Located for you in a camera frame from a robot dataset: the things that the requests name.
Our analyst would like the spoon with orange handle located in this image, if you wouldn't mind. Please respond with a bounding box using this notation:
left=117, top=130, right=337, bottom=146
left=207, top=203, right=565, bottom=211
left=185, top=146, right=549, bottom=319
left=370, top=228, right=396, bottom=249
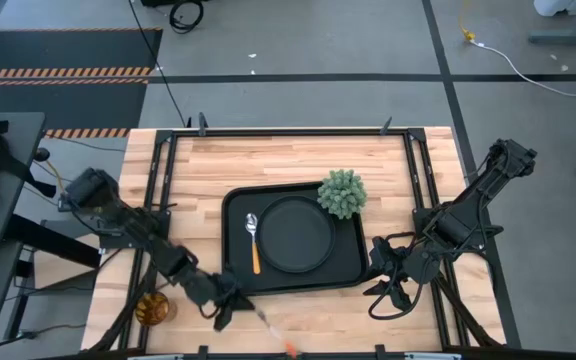
left=244, top=212, right=263, bottom=276

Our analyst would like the white rounded object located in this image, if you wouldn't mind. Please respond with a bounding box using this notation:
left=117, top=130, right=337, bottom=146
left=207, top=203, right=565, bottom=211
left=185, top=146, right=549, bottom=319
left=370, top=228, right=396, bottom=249
left=533, top=0, right=576, bottom=17

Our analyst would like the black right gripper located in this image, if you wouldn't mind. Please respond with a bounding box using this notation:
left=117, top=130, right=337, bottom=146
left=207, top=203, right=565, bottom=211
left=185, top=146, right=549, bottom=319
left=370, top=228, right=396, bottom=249
left=363, top=237, right=405, bottom=297

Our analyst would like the yellow cable connector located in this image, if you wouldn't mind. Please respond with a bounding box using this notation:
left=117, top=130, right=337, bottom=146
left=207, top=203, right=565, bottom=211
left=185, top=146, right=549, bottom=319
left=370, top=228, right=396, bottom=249
left=457, top=0, right=477, bottom=44

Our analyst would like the black aluminium rig frame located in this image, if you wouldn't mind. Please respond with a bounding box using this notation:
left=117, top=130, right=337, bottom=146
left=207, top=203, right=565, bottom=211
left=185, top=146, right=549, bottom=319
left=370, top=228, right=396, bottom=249
left=87, top=112, right=507, bottom=360

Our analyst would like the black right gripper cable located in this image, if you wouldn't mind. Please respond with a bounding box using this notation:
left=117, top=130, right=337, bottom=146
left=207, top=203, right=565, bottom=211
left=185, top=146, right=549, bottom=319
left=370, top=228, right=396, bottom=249
left=367, top=280, right=423, bottom=322

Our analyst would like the dark grey side table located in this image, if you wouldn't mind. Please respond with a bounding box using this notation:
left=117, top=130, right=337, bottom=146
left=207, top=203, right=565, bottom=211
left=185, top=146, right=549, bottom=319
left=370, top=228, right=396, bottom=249
left=0, top=112, right=47, bottom=249

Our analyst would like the coiled black cable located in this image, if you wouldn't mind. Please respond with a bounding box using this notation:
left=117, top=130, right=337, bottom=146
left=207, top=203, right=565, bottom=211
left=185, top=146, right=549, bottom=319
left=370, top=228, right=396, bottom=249
left=168, top=0, right=205, bottom=35

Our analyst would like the green artificial potted plant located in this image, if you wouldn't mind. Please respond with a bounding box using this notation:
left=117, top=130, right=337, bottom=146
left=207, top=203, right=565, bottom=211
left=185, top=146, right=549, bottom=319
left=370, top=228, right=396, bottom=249
left=316, top=168, right=368, bottom=220

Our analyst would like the grey table base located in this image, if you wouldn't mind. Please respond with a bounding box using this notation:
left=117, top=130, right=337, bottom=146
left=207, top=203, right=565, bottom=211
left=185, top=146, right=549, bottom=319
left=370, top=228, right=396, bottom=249
left=527, top=2, right=576, bottom=47

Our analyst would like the long black floor cable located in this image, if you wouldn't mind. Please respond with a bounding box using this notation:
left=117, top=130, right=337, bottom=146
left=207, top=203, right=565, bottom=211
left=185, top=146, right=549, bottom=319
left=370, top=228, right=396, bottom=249
left=126, top=0, right=192, bottom=129

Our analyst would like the amber glass cup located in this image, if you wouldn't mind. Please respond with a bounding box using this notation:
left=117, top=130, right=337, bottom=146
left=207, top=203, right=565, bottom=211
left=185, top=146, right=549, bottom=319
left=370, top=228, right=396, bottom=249
left=135, top=291, right=178, bottom=327

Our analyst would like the black table leg beam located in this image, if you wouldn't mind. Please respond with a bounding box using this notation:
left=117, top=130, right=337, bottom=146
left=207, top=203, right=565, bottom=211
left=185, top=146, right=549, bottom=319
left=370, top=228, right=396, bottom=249
left=5, top=214, right=103, bottom=269

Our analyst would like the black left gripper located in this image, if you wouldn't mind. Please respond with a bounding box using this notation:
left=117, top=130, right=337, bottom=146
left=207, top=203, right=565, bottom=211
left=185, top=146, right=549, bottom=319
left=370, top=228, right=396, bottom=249
left=210, top=272, right=258, bottom=312

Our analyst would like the black round plate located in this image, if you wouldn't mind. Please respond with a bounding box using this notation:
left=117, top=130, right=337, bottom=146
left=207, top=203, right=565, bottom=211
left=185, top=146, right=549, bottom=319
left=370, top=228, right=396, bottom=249
left=256, top=195, right=337, bottom=274

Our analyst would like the black hazard-striped floor mat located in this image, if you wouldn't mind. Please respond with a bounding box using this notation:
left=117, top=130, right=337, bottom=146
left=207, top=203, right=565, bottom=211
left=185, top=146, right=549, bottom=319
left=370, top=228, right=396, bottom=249
left=0, top=27, right=164, bottom=140

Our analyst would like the black rectangular tray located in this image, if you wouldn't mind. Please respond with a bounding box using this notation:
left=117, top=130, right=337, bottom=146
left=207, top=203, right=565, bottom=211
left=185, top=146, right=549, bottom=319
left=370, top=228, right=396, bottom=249
left=221, top=182, right=370, bottom=296

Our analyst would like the white floor cable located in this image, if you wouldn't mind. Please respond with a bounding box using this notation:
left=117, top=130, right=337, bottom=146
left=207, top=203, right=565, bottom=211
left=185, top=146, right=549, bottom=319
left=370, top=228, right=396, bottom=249
left=470, top=39, right=576, bottom=116

